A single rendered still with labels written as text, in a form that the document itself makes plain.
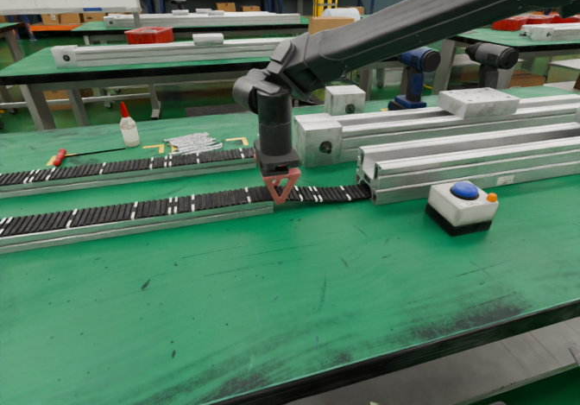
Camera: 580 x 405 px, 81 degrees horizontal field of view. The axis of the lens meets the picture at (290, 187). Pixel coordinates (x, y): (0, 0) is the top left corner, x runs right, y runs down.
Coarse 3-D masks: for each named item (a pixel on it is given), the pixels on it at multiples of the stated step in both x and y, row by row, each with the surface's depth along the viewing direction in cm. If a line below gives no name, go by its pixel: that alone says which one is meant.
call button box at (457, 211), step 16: (432, 192) 61; (448, 192) 60; (480, 192) 60; (432, 208) 62; (448, 208) 58; (464, 208) 56; (480, 208) 56; (496, 208) 58; (448, 224) 59; (464, 224) 57; (480, 224) 59
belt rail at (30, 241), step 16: (224, 208) 61; (240, 208) 62; (256, 208) 64; (272, 208) 64; (112, 224) 57; (128, 224) 58; (144, 224) 59; (160, 224) 60; (176, 224) 60; (192, 224) 61; (0, 240) 54; (16, 240) 54; (32, 240) 56; (48, 240) 56; (64, 240) 56; (80, 240) 57
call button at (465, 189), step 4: (456, 184) 59; (460, 184) 59; (464, 184) 59; (468, 184) 59; (472, 184) 59; (452, 188) 60; (456, 188) 58; (460, 188) 58; (464, 188) 58; (468, 188) 58; (472, 188) 58; (476, 188) 58; (456, 192) 58; (460, 192) 58; (464, 192) 57; (468, 192) 57; (472, 192) 57; (476, 192) 58; (464, 196) 58; (468, 196) 57; (472, 196) 57
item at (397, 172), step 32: (544, 128) 79; (576, 128) 80; (384, 160) 70; (416, 160) 65; (448, 160) 65; (480, 160) 67; (512, 160) 70; (544, 160) 72; (576, 160) 75; (384, 192) 65; (416, 192) 67
